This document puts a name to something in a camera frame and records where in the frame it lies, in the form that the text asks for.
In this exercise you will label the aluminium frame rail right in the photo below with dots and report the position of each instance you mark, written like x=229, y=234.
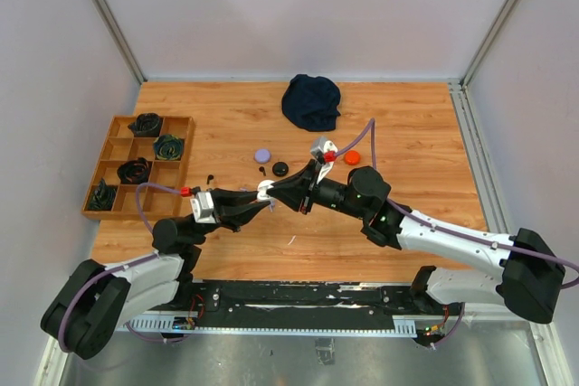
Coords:
x=473, y=140

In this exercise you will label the wooden compartment tray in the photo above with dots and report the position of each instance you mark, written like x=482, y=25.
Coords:
x=160, y=196

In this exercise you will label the rolled green black tie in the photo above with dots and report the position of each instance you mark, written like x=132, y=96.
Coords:
x=102, y=197

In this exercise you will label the dark navy crumpled cloth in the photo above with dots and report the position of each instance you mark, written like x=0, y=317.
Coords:
x=311, y=103

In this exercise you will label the aluminium frame post left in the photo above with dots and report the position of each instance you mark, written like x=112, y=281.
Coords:
x=108, y=18

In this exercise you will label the lavender earbud case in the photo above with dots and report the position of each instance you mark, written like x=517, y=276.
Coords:
x=262, y=156

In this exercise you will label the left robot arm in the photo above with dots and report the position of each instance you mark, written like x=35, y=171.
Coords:
x=97, y=299

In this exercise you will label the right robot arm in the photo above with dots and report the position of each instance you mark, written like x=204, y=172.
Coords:
x=517, y=271

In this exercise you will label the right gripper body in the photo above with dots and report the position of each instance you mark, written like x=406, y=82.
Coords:
x=331, y=195

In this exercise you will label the rolled green patterned tie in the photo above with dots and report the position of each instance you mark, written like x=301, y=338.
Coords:
x=168, y=148

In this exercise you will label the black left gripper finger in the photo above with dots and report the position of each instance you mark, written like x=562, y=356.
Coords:
x=233, y=218
x=229, y=198

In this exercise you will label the black earbud case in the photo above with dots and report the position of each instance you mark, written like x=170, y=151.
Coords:
x=280, y=169

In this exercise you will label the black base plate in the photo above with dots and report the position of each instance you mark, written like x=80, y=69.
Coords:
x=293, y=305

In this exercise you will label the rolled black orange tie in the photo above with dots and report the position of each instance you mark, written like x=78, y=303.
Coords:
x=135, y=171

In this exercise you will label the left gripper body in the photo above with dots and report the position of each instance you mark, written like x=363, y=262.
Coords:
x=210, y=227

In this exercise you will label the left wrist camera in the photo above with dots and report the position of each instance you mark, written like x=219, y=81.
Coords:
x=202, y=205

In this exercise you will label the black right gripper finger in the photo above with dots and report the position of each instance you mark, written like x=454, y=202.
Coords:
x=297, y=184
x=297, y=203

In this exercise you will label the orange earbud case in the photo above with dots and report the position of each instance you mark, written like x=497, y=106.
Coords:
x=352, y=157

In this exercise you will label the white earbud case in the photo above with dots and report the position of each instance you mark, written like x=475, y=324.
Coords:
x=262, y=191

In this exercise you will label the rolled black tie top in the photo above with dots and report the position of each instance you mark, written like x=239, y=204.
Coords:
x=146, y=125

